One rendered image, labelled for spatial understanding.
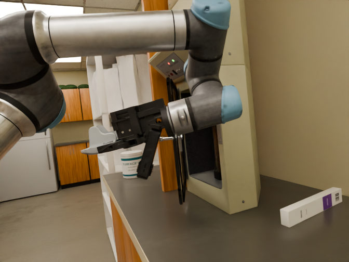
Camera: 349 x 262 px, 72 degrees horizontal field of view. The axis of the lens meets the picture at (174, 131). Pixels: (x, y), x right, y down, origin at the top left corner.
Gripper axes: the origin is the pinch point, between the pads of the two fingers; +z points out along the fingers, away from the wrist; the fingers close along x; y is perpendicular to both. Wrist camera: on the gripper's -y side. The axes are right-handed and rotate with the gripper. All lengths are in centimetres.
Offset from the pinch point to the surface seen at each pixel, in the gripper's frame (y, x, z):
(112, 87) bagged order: 32, -146, 29
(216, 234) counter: -31.4, -8.7, -22.9
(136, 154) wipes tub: -17, -84, 11
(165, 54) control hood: 22.7, -33.3, -22.2
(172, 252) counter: -29.0, -1.6, -11.4
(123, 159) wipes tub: -17, -83, 19
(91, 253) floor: -115, -169, 106
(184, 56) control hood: 18.8, -26.8, -28.1
